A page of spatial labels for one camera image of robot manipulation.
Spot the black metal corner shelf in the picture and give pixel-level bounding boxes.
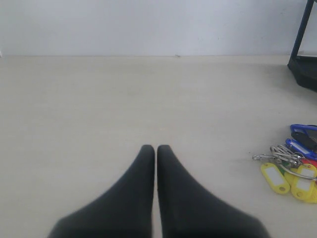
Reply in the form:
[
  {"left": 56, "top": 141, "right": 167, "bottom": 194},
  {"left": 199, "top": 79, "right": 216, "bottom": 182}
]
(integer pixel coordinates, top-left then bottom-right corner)
[{"left": 287, "top": 0, "right": 317, "bottom": 92}]

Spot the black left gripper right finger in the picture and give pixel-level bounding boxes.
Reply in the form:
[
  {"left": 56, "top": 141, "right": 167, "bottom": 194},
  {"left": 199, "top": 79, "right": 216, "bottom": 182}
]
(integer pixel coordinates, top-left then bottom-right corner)
[{"left": 157, "top": 145, "right": 270, "bottom": 238}]

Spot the colourful key tag bunch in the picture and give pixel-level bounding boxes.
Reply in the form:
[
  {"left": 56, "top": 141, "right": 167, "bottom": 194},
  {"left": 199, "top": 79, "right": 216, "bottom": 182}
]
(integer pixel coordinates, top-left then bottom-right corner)
[{"left": 253, "top": 124, "right": 317, "bottom": 204}]

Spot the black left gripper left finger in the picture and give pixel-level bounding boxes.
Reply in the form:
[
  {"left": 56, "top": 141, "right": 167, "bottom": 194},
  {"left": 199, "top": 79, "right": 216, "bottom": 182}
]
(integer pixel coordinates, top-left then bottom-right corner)
[{"left": 49, "top": 145, "right": 155, "bottom": 238}]

